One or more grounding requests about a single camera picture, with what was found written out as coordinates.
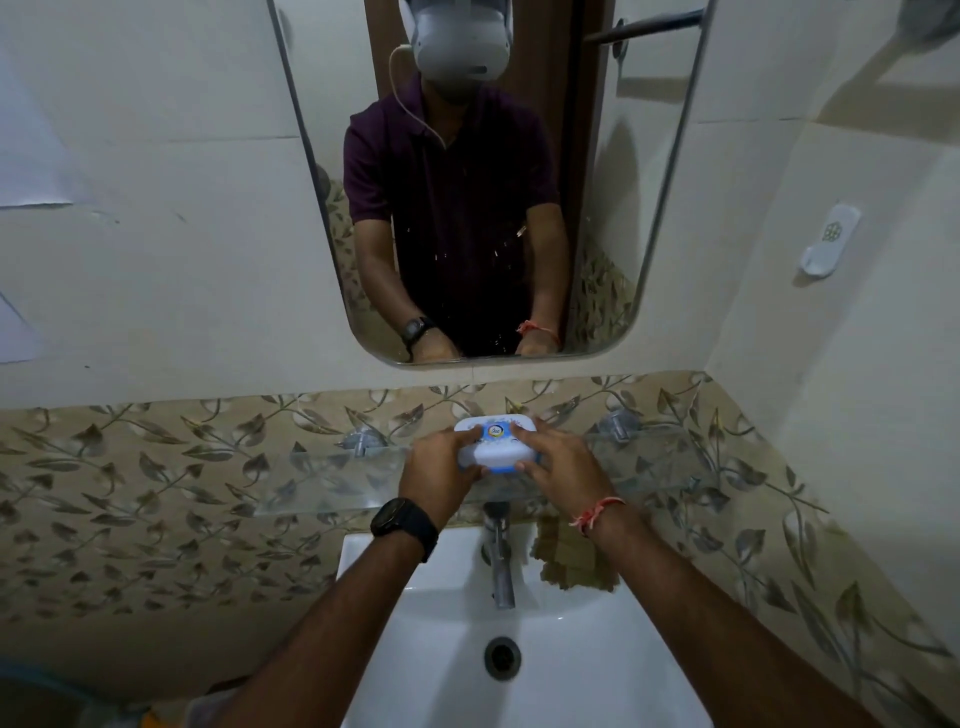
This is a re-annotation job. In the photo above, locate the metal sink drain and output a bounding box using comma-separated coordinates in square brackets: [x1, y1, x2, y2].
[483, 636, 523, 683]

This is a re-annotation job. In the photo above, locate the metal shelf bracket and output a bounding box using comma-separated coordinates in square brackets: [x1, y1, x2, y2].
[339, 429, 389, 459]
[598, 410, 644, 444]

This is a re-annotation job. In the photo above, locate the black wristwatch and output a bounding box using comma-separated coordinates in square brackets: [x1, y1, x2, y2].
[369, 496, 441, 564]

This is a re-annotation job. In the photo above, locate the red thread bracelet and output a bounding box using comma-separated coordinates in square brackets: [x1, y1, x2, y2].
[569, 495, 628, 538]

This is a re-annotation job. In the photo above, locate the white ceramic sink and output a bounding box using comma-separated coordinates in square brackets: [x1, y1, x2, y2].
[336, 522, 715, 728]

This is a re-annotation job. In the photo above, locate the person's left hand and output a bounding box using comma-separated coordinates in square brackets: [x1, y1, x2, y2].
[397, 427, 488, 531]

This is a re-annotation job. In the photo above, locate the clear glass shelf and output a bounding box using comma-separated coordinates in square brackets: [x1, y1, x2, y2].
[253, 426, 708, 520]

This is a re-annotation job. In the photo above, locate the person's right forearm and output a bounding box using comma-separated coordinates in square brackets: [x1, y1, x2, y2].
[591, 504, 888, 728]

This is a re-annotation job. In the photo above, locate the blue plastic bucket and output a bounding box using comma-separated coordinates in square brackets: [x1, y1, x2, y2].
[0, 658, 102, 728]

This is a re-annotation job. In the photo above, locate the chrome faucet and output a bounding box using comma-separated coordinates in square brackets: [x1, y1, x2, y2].
[480, 501, 520, 611]

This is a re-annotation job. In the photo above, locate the person's left forearm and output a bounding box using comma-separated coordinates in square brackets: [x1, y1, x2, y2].
[216, 528, 430, 728]

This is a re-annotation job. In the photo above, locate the white plastic wall hook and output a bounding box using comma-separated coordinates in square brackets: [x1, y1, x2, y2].
[798, 203, 863, 281]

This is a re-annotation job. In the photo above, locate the white and blue soap box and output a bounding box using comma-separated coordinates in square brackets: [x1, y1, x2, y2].
[453, 416, 542, 476]

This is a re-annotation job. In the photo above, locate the rounded wall mirror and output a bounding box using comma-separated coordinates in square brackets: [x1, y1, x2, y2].
[266, 0, 719, 369]

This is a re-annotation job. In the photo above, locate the person's right hand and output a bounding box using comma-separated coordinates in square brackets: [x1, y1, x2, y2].
[511, 418, 625, 520]

